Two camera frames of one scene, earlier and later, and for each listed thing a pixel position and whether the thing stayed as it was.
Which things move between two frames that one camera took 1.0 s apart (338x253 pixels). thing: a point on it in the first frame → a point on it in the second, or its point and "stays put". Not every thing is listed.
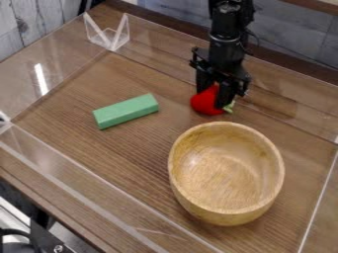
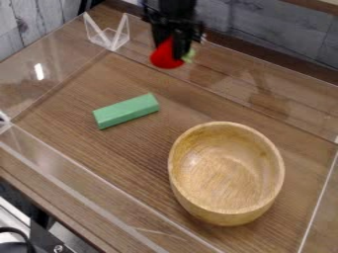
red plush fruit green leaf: [204, 100] → [165, 55]
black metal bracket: [45, 241] stays put
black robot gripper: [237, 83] → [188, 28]
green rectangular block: [126, 111] stays put
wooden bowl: [227, 171] stays put
